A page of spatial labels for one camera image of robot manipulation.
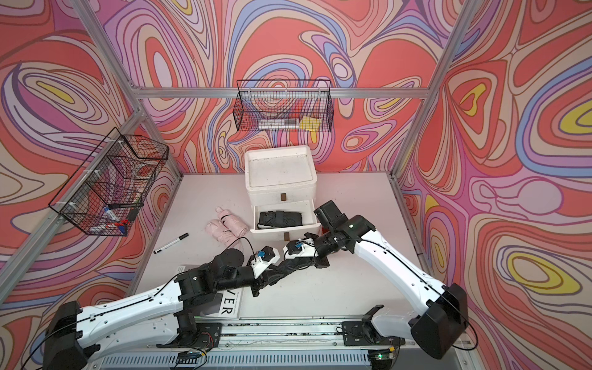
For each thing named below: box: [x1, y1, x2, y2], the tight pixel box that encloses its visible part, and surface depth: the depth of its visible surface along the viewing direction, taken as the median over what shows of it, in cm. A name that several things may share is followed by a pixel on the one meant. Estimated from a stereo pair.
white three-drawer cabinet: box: [244, 145, 322, 243], surface depth 90 cm
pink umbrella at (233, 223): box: [215, 206, 249, 239], surface depth 100 cm
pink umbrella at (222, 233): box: [205, 218, 242, 249], surface depth 96 cm
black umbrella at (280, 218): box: [256, 210, 303, 229], surface depth 90 cm
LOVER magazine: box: [204, 287, 243, 319], surface depth 77 cm
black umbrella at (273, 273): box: [262, 255, 320, 286], surface depth 69 cm
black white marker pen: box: [153, 232, 190, 255], surface depth 97 cm
